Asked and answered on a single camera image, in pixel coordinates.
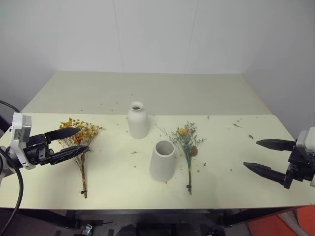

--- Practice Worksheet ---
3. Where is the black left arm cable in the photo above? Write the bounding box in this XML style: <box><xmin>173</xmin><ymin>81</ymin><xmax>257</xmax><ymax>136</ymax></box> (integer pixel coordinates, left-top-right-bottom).
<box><xmin>0</xmin><ymin>99</ymin><xmax>25</xmax><ymax>236</ymax></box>

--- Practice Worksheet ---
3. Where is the orange floor object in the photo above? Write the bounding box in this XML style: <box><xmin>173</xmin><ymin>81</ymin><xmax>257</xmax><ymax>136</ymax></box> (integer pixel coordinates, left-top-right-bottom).
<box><xmin>246</xmin><ymin>205</ymin><xmax>315</xmax><ymax>236</ymax></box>

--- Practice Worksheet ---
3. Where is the yellow dried flower bunch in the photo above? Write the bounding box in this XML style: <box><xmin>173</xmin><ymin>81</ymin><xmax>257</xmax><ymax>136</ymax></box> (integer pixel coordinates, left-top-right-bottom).
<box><xmin>59</xmin><ymin>118</ymin><xmax>106</xmax><ymax>199</ymax></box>

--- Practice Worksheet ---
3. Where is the white bottle-shaped vase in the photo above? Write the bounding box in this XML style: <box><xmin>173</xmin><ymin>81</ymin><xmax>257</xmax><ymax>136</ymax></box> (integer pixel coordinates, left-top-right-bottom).
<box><xmin>126</xmin><ymin>101</ymin><xmax>150</xmax><ymax>139</ymax></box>

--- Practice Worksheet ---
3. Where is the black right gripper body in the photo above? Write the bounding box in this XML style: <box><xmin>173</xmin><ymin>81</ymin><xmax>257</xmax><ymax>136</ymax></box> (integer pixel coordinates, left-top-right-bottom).
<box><xmin>283</xmin><ymin>147</ymin><xmax>315</xmax><ymax>190</ymax></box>

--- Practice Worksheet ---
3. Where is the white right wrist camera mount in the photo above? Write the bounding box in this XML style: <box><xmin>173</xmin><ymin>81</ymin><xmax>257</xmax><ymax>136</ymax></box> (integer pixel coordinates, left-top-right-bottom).
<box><xmin>294</xmin><ymin>127</ymin><xmax>315</xmax><ymax>187</ymax></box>

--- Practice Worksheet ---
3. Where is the green mixed dried flower bunch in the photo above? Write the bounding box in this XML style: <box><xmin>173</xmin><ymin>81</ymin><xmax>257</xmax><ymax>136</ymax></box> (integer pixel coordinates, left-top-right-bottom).
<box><xmin>155</xmin><ymin>120</ymin><xmax>207</xmax><ymax>196</ymax></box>

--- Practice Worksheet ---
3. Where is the white cone-shaped vase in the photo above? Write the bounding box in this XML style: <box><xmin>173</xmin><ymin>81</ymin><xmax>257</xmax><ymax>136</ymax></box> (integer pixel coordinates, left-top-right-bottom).
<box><xmin>149</xmin><ymin>140</ymin><xmax>176</xmax><ymax>183</ymax></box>

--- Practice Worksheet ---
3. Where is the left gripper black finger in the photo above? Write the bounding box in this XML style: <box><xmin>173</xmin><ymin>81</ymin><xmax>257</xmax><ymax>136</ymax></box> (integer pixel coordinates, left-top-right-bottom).
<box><xmin>45</xmin><ymin>127</ymin><xmax>81</xmax><ymax>144</ymax></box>
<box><xmin>48</xmin><ymin>145</ymin><xmax>89</xmax><ymax>166</ymax></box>

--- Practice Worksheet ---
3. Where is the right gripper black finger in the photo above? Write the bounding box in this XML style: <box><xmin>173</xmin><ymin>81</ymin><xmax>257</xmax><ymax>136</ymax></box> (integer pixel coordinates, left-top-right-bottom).
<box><xmin>255</xmin><ymin>138</ymin><xmax>298</xmax><ymax>152</ymax></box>
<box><xmin>243</xmin><ymin>161</ymin><xmax>288</xmax><ymax>185</ymax></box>

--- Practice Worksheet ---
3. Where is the black table frame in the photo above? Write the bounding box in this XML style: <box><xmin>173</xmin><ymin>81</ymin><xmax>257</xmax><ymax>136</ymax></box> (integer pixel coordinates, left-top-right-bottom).
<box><xmin>0</xmin><ymin>207</ymin><xmax>315</xmax><ymax>236</ymax></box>

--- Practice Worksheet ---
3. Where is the dark rounded shape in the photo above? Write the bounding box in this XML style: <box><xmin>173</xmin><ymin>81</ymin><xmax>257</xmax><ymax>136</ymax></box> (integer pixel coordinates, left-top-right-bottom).
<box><xmin>117</xmin><ymin>224</ymin><xmax>137</xmax><ymax>236</ymax></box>

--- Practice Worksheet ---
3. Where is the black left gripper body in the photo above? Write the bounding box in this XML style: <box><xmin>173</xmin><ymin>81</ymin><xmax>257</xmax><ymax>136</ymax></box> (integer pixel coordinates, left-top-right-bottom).
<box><xmin>23</xmin><ymin>133</ymin><xmax>55</xmax><ymax>166</ymax></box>

